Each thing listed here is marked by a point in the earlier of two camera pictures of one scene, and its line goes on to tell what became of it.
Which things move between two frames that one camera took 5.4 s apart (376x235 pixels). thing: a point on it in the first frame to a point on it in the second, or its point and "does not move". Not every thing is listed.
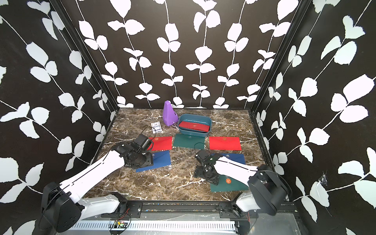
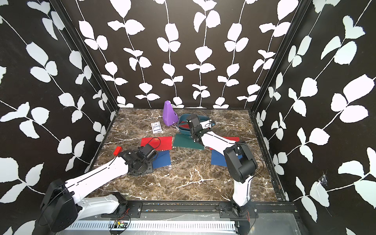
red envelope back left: (161, 143) does not move
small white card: (156, 127) does not move
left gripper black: (149, 162) to (151, 170)
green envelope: (185, 141) does not move
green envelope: (227, 183) to (202, 118)
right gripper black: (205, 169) to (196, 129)
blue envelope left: (160, 158) does not move
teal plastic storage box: (197, 125) does not move
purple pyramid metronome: (169, 116) does not move
